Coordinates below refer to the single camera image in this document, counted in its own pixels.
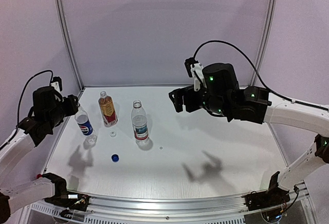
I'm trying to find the left aluminium wall post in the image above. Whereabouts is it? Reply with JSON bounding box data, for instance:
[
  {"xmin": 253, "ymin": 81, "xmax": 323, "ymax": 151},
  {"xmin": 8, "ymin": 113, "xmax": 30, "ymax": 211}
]
[{"xmin": 55, "ymin": 0, "xmax": 85, "ymax": 91}]

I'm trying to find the aluminium wall post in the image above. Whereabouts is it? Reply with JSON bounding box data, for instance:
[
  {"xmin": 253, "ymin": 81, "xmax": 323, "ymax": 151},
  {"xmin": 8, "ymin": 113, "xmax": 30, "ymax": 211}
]
[
  {"xmin": 245, "ymin": 0, "xmax": 277, "ymax": 73},
  {"xmin": 55, "ymin": 0, "xmax": 85, "ymax": 91}
]

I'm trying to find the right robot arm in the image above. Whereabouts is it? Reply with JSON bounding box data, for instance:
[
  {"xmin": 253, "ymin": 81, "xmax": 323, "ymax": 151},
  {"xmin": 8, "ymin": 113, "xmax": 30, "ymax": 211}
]
[{"xmin": 169, "ymin": 63, "xmax": 328, "ymax": 191}]

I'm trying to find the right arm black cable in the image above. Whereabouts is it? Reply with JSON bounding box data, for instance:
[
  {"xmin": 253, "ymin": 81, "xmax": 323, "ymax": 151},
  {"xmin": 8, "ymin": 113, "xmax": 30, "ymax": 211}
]
[{"xmin": 192, "ymin": 40, "xmax": 329, "ymax": 111}]

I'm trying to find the blue bottle cap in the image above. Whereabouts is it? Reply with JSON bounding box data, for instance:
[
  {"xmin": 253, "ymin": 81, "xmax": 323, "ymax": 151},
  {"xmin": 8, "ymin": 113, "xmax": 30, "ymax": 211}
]
[{"xmin": 111, "ymin": 154, "xmax": 119, "ymax": 162}]

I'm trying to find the white bottle cap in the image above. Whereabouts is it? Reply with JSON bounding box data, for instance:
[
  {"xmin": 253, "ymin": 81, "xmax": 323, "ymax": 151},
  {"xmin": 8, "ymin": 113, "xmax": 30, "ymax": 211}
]
[{"xmin": 110, "ymin": 130, "xmax": 116, "ymax": 137}]

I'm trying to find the red cap water bottle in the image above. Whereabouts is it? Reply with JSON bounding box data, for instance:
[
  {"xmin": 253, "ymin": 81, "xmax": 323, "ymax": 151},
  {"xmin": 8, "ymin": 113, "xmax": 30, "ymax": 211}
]
[{"xmin": 131, "ymin": 100, "xmax": 149, "ymax": 144}]

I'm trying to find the gold label drink bottle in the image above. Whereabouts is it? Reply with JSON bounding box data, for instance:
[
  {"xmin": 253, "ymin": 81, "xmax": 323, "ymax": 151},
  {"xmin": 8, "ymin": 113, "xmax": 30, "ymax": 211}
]
[{"xmin": 98, "ymin": 91, "xmax": 118, "ymax": 127}]

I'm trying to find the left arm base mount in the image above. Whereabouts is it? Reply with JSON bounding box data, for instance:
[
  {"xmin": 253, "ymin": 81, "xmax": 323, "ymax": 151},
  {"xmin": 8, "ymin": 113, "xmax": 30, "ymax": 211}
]
[{"xmin": 41, "ymin": 173, "xmax": 90, "ymax": 217}]

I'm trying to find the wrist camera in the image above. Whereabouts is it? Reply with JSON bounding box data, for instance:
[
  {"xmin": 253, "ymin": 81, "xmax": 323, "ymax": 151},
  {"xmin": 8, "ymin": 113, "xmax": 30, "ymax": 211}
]
[
  {"xmin": 185, "ymin": 58, "xmax": 206, "ymax": 91},
  {"xmin": 50, "ymin": 76, "xmax": 63, "ymax": 92}
]

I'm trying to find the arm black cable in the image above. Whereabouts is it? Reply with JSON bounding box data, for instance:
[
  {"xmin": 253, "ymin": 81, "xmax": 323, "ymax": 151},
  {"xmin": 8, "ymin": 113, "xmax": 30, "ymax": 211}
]
[
  {"xmin": 192, "ymin": 40, "xmax": 329, "ymax": 111},
  {"xmin": 0, "ymin": 70, "xmax": 54, "ymax": 150}
]

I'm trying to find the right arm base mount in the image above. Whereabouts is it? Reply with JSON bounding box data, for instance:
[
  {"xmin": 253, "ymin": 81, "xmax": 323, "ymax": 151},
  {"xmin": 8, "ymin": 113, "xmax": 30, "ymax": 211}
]
[{"xmin": 243, "ymin": 171, "xmax": 300, "ymax": 223}]

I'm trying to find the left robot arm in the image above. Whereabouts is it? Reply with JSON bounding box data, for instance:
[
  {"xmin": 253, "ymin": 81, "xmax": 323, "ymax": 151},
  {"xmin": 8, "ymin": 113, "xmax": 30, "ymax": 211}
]
[{"xmin": 1, "ymin": 86, "xmax": 78, "ymax": 223}]

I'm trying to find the aluminium front rail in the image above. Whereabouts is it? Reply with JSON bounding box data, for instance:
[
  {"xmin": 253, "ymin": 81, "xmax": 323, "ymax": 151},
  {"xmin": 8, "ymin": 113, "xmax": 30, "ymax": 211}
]
[{"xmin": 24, "ymin": 180, "xmax": 316, "ymax": 224}]

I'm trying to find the blue cap water bottle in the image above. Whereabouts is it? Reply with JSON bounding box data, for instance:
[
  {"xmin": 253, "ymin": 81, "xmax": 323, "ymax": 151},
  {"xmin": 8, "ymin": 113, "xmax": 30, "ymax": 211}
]
[{"xmin": 75, "ymin": 103, "xmax": 97, "ymax": 146}]

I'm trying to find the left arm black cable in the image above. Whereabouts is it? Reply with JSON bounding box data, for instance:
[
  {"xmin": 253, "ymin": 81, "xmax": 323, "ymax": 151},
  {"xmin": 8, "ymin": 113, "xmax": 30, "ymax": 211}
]
[{"xmin": 0, "ymin": 70, "xmax": 54, "ymax": 150}]

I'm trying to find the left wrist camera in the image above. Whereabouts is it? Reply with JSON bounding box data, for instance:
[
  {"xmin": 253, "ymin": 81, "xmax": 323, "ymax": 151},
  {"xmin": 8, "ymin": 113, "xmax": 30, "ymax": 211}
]
[{"xmin": 50, "ymin": 76, "xmax": 63, "ymax": 92}]

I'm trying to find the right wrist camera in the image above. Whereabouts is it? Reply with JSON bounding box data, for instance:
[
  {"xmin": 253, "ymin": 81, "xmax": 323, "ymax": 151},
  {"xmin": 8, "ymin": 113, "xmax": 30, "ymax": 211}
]
[{"xmin": 185, "ymin": 58, "xmax": 206, "ymax": 91}]

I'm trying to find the right aluminium wall post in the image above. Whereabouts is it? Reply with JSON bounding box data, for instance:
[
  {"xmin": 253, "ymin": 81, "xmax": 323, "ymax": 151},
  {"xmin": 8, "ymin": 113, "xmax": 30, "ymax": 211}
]
[{"xmin": 245, "ymin": 0, "xmax": 277, "ymax": 73}]

